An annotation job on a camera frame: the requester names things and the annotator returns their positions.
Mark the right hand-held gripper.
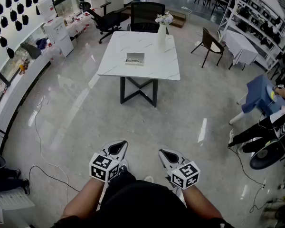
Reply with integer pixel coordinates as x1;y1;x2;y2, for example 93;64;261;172
158;148;201;190

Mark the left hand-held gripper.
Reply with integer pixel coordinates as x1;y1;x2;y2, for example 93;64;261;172
89;140;129;183

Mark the person's left forearm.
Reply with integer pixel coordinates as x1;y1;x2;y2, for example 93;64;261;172
60;176;107;220

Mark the person's right forearm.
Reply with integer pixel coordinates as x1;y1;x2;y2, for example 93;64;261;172
181;185;223;220

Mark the black table base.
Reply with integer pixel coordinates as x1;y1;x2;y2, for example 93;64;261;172
120;76;159;108

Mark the black round base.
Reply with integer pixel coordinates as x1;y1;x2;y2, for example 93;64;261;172
249;139;285;171

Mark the blue cloth-covered table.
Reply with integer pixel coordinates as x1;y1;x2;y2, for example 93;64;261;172
229;74;285;125

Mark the white low cabinet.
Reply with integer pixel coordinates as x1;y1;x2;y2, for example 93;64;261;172
0;188;36;228

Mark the white vase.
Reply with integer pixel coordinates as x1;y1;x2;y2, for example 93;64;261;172
157;23;167;45

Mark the brown chair with cushion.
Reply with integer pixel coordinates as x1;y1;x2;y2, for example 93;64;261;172
190;27;226;68

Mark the white water dispenser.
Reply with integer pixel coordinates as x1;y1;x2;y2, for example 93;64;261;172
43;17;74;58

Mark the black folded bag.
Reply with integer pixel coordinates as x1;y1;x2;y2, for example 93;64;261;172
20;42;42;59

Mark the blue cloth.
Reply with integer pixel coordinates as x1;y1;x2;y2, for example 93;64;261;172
35;38;48;50

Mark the black office chair with headrest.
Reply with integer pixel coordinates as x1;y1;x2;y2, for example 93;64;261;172
79;1;128;44

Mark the white cloth-covered table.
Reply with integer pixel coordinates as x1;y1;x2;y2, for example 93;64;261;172
222;29;259;67

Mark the black mesh office chair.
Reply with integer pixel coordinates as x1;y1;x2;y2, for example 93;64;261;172
127;1;169;34

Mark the pale blue flower bouquet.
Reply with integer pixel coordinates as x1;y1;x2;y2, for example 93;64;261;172
155;11;174;26

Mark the clear water dispenser bottle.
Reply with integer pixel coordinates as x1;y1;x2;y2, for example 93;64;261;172
36;0;58;21

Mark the white shelving rack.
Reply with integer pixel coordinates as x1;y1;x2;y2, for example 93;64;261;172
217;0;285;73

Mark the group of black hanging shells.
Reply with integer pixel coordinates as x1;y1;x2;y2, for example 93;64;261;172
0;0;47;59

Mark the black floor cable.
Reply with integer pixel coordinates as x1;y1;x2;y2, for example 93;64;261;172
28;165;80;192

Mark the white floor cable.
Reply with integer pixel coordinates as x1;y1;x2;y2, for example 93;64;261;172
34;93;69;198

